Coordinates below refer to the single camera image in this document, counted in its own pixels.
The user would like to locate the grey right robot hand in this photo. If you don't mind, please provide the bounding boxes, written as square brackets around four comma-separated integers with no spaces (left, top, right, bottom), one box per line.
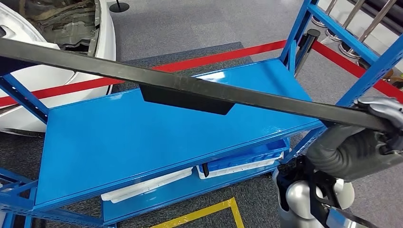
[311,96,403,181]

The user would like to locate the long black plastic car part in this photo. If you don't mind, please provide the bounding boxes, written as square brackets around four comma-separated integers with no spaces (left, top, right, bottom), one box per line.
[0,38,391,133]

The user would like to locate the blue metal shelf rack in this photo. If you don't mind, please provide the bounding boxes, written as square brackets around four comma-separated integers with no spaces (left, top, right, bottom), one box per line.
[0,0,403,228]

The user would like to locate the blue plastic bin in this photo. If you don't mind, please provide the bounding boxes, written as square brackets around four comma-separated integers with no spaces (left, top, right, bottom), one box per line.
[206,138,288,172]

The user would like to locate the yellow floor tape square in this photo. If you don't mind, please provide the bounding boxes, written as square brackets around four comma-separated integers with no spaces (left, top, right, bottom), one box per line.
[150,197,246,228]

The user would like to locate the white plastic tray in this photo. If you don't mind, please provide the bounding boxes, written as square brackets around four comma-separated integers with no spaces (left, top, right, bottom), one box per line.
[100,167,193,204]

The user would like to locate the black round stanchion base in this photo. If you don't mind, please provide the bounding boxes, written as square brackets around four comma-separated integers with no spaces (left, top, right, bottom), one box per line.
[109,0,130,13]

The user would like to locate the white car body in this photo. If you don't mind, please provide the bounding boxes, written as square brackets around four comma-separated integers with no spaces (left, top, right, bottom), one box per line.
[0,0,117,136]

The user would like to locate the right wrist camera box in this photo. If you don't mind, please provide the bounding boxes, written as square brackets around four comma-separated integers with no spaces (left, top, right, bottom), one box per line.
[324,206,380,228]

